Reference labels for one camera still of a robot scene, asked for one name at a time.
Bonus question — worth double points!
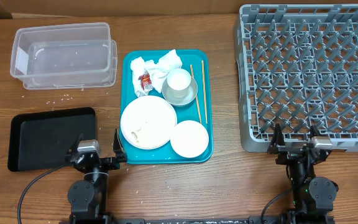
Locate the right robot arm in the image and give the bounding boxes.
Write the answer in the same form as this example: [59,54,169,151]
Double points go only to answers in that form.
[260,123,339,224]

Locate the black plastic tray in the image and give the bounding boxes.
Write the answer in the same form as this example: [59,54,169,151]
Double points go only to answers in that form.
[7,107,97,172]

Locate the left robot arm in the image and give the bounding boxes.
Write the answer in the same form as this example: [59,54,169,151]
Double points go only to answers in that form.
[65,131,127,223]

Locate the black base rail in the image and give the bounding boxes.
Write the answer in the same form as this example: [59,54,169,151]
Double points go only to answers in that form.
[113,216,280,224]

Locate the teal serving tray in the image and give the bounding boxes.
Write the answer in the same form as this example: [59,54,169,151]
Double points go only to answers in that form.
[119,49,214,165]

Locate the white cup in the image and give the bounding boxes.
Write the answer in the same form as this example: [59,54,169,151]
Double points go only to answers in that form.
[167,68,191,98]

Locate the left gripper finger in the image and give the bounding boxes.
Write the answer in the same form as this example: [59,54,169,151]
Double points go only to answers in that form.
[66,134,83,159]
[113,129,127,162]

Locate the large white plate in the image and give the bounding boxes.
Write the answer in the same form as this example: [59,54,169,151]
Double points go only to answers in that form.
[120,95,178,150]

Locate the wooden chopstick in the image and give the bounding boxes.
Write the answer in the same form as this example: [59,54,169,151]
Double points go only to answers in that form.
[190,64,202,124]
[201,60,208,124]

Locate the clear plastic bin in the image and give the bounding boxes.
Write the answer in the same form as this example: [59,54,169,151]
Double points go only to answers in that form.
[10,22,117,90]

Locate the grey small bowl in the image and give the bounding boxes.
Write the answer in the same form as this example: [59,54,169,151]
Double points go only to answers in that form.
[162,77,195,107]

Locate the white napkin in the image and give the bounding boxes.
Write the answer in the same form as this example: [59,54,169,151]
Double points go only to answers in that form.
[144,49,183,93]
[130,57,149,97]

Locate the small white plate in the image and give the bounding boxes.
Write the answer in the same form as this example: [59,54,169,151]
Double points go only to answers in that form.
[170,120,209,158]

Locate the grey dishwasher rack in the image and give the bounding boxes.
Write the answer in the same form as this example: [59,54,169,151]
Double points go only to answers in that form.
[234,4,358,152]

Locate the red snack wrapper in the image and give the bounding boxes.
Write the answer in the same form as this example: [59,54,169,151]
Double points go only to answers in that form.
[138,73,154,93]

